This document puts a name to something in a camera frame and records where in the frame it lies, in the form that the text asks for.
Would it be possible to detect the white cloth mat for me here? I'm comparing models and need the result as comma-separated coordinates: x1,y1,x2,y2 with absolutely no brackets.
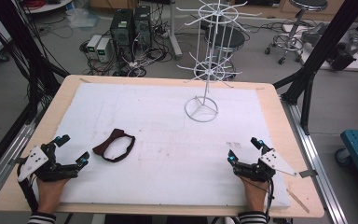
55,81,292,210

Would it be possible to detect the aluminium table rail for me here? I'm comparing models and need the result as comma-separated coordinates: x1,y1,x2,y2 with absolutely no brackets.
0,102,49,208
280,96,350,224

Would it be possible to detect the black computer tower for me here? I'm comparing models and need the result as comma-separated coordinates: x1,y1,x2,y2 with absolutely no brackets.
109,8,135,62
132,5,153,49

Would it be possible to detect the grey machine on board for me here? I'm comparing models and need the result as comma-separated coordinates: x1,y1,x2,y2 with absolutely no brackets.
301,21,358,72

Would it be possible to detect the chrome swivel stool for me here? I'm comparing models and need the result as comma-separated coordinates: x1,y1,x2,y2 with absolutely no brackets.
264,0,329,65

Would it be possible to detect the black round stool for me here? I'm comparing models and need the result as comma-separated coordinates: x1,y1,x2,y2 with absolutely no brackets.
203,25,246,81

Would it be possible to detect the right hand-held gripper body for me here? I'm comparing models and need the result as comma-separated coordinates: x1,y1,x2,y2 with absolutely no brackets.
232,148,298,184

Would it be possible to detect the white power supply unit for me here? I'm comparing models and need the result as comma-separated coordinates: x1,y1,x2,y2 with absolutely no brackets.
86,34,103,54
95,36,112,63

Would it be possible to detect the white wire display rack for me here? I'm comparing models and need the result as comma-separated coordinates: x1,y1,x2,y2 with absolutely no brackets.
175,0,263,123

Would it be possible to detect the brown headband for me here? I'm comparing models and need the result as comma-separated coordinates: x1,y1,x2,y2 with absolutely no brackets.
91,128,136,163

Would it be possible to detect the thin wooden stick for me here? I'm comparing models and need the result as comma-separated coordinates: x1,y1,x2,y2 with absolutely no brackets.
285,188,310,215

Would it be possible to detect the person's right hand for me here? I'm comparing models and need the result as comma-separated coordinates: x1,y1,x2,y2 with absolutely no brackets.
240,175,270,214

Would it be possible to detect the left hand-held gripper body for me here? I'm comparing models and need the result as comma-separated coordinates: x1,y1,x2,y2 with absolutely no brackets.
17,142,81,184

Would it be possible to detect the black frame strut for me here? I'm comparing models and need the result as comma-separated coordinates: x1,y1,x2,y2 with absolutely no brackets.
0,0,70,125
272,0,358,135

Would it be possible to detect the grey tape strip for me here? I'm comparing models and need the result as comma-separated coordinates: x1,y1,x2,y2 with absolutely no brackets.
298,169,319,179
7,157,26,166

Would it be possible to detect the grey metal stand leg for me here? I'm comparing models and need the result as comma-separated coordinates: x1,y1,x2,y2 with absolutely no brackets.
167,0,184,61

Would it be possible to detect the person's left hand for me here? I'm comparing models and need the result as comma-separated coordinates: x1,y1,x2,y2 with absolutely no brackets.
36,176,71,217

